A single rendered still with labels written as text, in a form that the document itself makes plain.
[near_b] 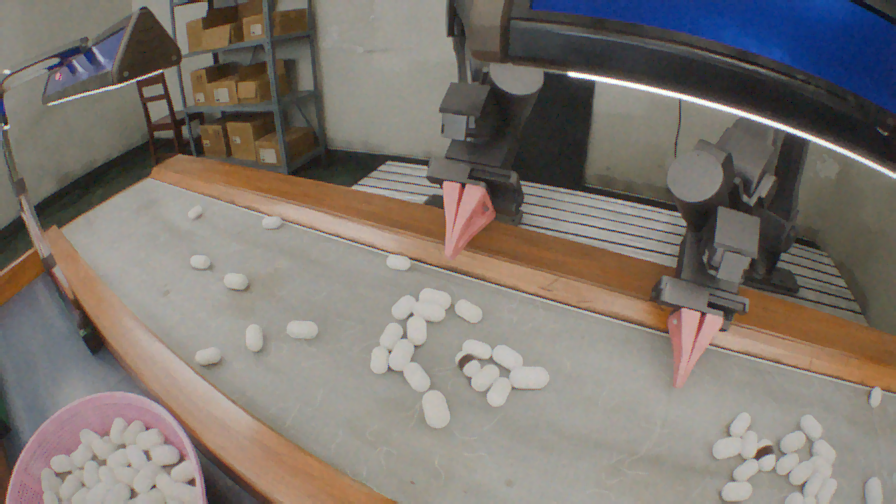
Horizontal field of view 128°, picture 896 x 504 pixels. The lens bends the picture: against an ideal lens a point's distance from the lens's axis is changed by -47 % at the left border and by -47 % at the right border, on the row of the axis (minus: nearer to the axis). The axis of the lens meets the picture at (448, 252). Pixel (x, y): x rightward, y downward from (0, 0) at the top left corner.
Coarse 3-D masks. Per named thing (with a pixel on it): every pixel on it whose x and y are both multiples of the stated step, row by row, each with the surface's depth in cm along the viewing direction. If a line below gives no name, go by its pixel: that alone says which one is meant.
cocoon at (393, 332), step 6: (390, 324) 43; (396, 324) 43; (390, 330) 42; (396, 330) 42; (402, 330) 43; (384, 336) 41; (390, 336) 41; (396, 336) 42; (384, 342) 41; (390, 342) 41; (396, 342) 41; (390, 348) 41
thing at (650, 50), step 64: (512, 0) 12; (576, 0) 11; (640, 0) 10; (704, 0) 10; (768, 0) 9; (832, 0) 7; (512, 64) 13; (576, 64) 12; (640, 64) 11; (704, 64) 10; (768, 64) 9; (832, 64) 8; (832, 128) 8
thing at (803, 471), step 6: (804, 462) 24; (810, 462) 24; (798, 468) 24; (804, 468) 23; (810, 468) 23; (792, 474) 24; (798, 474) 23; (804, 474) 23; (810, 474) 23; (792, 480) 23; (798, 480) 23; (804, 480) 23
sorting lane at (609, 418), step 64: (128, 192) 80; (192, 192) 77; (128, 256) 56; (192, 256) 56; (256, 256) 57; (320, 256) 57; (384, 256) 57; (192, 320) 44; (256, 320) 45; (320, 320) 46; (384, 320) 46; (448, 320) 46; (512, 320) 46; (576, 320) 46; (256, 384) 37; (320, 384) 38; (384, 384) 38; (448, 384) 38; (576, 384) 38; (640, 384) 37; (704, 384) 36; (768, 384) 35; (832, 384) 32; (320, 448) 32; (384, 448) 32; (448, 448) 32; (512, 448) 32; (576, 448) 32; (640, 448) 31; (704, 448) 30; (832, 448) 25
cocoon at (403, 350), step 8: (400, 344) 40; (408, 344) 40; (392, 352) 39; (400, 352) 39; (408, 352) 40; (392, 360) 39; (400, 360) 38; (408, 360) 39; (392, 368) 39; (400, 368) 39
